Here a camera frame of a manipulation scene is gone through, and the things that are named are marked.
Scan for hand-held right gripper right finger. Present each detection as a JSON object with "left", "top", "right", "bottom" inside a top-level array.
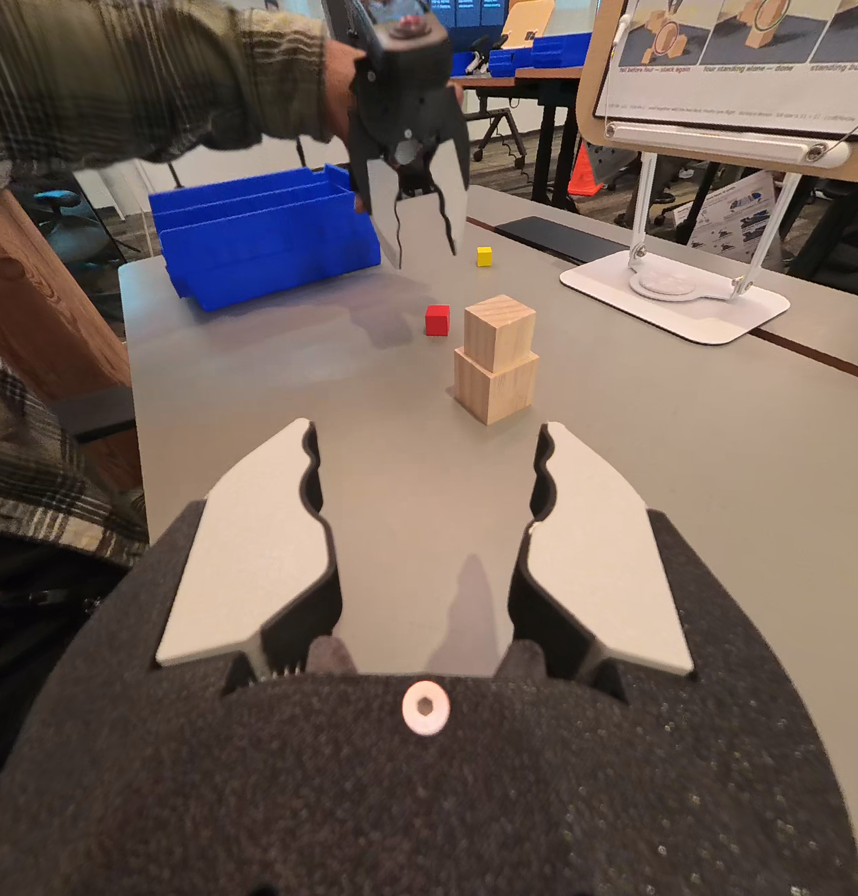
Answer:
[{"left": 507, "top": 420, "right": 695, "bottom": 681}]

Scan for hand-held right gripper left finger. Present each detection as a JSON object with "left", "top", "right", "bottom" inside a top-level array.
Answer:
[{"left": 153, "top": 417, "right": 344, "bottom": 680}]

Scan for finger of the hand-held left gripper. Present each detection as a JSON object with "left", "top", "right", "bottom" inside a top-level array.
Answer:
[
  {"left": 432, "top": 135, "right": 471, "bottom": 258},
  {"left": 366, "top": 158, "right": 406, "bottom": 272}
]

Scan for small natural wooden cube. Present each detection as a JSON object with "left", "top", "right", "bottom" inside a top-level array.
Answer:
[{"left": 464, "top": 294, "right": 537, "bottom": 373}]

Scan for large natural wooden cube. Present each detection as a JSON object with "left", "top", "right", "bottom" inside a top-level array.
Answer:
[{"left": 454, "top": 346, "right": 539, "bottom": 426}]

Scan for person's left hand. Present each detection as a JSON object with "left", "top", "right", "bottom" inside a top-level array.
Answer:
[{"left": 322, "top": 38, "right": 365, "bottom": 148}]

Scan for black flat tablet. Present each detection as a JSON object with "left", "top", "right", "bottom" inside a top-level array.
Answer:
[{"left": 495, "top": 216, "right": 630, "bottom": 266}]

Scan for blue plastic bin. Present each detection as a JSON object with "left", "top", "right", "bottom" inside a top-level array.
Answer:
[{"left": 149, "top": 164, "right": 383, "bottom": 313}]

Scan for orange traffic cone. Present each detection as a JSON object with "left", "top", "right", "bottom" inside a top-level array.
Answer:
[{"left": 567, "top": 140, "right": 605, "bottom": 197}]

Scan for background table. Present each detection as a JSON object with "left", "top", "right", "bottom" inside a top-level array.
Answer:
[{"left": 457, "top": 66, "right": 585, "bottom": 205}]

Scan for light wooden board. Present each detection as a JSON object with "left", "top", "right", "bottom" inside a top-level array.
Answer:
[{"left": 502, "top": 0, "right": 556, "bottom": 50}]

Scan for person's plaid shirt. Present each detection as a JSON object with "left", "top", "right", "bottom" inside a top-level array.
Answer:
[{"left": 0, "top": 343, "right": 150, "bottom": 568}]

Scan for person's dark trousers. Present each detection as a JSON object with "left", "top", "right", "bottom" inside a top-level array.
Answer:
[{"left": 0, "top": 525, "right": 132, "bottom": 771}]

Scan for printed leaflet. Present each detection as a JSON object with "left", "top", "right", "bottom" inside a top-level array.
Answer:
[{"left": 670, "top": 170, "right": 777, "bottom": 254}]

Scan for white stand with wooden board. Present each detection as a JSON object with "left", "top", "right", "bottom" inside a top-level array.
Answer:
[{"left": 559, "top": 0, "right": 858, "bottom": 346}]

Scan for printed instruction sheet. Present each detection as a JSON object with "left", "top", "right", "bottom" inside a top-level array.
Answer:
[{"left": 593, "top": 0, "right": 858, "bottom": 141}]

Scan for teal office chair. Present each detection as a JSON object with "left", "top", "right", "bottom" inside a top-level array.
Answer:
[{"left": 33, "top": 189, "right": 143, "bottom": 260}]

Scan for dark wall monitor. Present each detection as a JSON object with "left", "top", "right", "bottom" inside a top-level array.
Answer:
[{"left": 429, "top": 0, "right": 510, "bottom": 30}]

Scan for black table bracket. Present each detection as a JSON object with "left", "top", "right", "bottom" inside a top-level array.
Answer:
[{"left": 49, "top": 391, "right": 137, "bottom": 443}]

